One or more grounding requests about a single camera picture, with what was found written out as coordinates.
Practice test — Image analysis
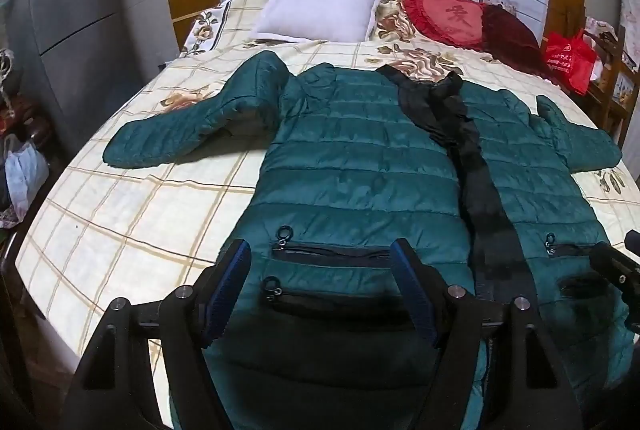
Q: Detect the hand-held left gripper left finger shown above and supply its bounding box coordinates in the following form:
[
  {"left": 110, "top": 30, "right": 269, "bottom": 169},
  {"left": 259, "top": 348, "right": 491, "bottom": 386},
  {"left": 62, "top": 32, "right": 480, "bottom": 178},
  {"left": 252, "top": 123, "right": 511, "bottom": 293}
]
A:
[{"left": 60, "top": 238, "right": 252, "bottom": 430}]

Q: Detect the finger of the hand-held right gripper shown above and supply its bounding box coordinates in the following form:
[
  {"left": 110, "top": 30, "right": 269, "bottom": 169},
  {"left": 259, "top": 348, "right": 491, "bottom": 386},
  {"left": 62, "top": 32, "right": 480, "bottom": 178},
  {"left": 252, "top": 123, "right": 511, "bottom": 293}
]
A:
[{"left": 588, "top": 241, "right": 640, "bottom": 308}]

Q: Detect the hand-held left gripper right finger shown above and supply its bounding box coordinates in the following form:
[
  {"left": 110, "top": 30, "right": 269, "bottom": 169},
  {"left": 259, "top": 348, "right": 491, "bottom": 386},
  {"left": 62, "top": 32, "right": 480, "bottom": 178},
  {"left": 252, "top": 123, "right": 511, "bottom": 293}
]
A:
[{"left": 390, "top": 237, "right": 587, "bottom": 430}]

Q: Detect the green puffer jacket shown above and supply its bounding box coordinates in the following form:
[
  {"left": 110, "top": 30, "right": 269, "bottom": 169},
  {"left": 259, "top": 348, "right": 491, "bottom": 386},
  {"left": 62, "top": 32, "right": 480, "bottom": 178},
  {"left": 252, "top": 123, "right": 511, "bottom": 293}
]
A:
[{"left": 102, "top": 50, "right": 637, "bottom": 430}]

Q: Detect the bed with floral sheet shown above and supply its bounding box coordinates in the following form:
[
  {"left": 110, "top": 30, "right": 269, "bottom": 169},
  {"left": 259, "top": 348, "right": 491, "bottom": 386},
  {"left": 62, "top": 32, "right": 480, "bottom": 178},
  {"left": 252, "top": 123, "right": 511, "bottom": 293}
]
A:
[{"left": 15, "top": 0, "right": 640, "bottom": 430}]

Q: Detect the wooden chair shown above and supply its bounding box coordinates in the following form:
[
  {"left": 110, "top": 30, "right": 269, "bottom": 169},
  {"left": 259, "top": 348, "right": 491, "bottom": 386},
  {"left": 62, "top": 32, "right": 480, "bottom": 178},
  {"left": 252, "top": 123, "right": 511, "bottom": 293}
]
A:
[{"left": 582, "top": 16, "right": 640, "bottom": 148}]

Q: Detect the red plastic bag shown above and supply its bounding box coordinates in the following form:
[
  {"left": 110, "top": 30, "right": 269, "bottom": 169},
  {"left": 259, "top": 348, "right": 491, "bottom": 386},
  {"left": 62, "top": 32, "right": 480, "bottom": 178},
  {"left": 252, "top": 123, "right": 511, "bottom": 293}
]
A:
[{"left": 544, "top": 30, "right": 599, "bottom": 96}]

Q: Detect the white plastic bag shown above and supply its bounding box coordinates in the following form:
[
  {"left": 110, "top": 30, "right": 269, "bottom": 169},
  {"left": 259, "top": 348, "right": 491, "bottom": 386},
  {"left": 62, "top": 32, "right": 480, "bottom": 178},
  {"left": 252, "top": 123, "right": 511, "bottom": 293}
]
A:
[{"left": 5, "top": 142, "right": 50, "bottom": 219}]

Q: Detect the dark red velvet cushion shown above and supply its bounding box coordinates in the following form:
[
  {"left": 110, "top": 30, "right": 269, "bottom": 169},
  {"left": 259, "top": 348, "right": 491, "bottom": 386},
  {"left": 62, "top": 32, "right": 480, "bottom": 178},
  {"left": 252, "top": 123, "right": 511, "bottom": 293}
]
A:
[{"left": 480, "top": 4, "right": 561, "bottom": 83}]

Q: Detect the red heart-shaped cushion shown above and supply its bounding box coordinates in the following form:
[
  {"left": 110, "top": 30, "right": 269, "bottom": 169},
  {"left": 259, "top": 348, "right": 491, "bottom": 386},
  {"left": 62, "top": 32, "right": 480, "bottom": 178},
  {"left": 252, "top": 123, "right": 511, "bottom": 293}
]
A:
[{"left": 402, "top": 0, "right": 488, "bottom": 51}]

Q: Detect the pile of bags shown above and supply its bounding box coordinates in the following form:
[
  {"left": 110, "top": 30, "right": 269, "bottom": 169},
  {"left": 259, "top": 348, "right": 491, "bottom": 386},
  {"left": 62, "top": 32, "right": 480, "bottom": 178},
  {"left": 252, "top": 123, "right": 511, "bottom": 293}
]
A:
[{"left": 0, "top": 48, "right": 53, "bottom": 231}]

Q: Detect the white pillow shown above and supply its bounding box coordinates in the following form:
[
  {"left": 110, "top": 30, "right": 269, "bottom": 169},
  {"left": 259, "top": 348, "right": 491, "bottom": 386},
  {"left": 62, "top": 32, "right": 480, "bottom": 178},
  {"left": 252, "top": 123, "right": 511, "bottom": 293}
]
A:
[{"left": 249, "top": 0, "right": 390, "bottom": 44}]

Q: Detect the grey refrigerator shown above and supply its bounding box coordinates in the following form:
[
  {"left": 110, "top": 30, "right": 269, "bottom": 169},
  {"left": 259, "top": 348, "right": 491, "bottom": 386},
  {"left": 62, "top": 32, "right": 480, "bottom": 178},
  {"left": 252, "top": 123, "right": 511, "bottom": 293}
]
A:
[{"left": 0, "top": 0, "right": 173, "bottom": 155}]

